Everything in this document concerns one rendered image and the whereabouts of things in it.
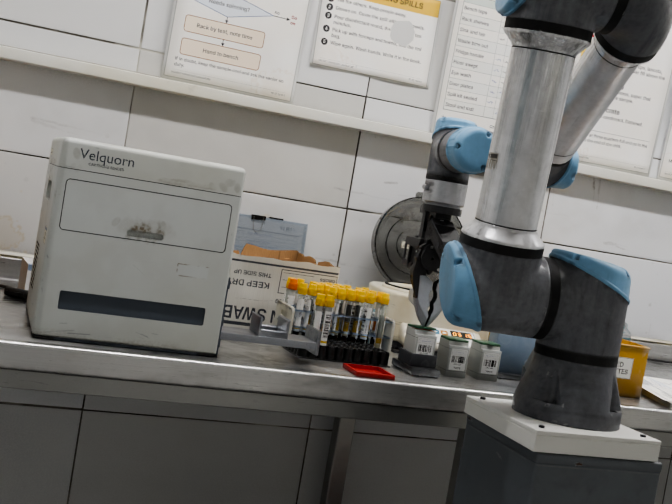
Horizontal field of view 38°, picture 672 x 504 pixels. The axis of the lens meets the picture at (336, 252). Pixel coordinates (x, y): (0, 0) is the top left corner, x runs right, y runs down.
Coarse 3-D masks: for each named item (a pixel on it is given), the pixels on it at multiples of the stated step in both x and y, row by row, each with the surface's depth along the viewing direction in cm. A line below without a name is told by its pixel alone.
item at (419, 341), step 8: (408, 328) 173; (416, 328) 172; (408, 336) 173; (416, 336) 170; (424, 336) 170; (432, 336) 171; (408, 344) 172; (416, 344) 170; (424, 344) 171; (432, 344) 171; (416, 352) 170; (424, 352) 171; (432, 352) 171
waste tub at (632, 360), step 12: (624, 348) 184; (636, 348) 185; (648, 348) 185; (624, 360) 184; (636, 360) 185; (624, 372) 185; (636, 372) 185; (624, 384) 185; (636, 384) 186; (624, 396) 185; (636, 396) 186
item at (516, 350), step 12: (492, 336) 185; (504, 336) 183; (516, 336) 183; (504, 348) 183; (516, 348) 184; (528, 348) 184; (504, 360) 183; (516, 360) 184; (504, 372) 183; (516, 372) 184
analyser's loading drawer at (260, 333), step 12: (252, 312) 161; (252, 324) 161; (264, 324) 163; (288, 324) 158; (228, 336) 155; (240, 336) 155; (252, 336) 156; (264, 336) 157; (276, 336) 158; (288, 336) 162; (300, 336) 164; (312, 336) 162; (312, 348) 160
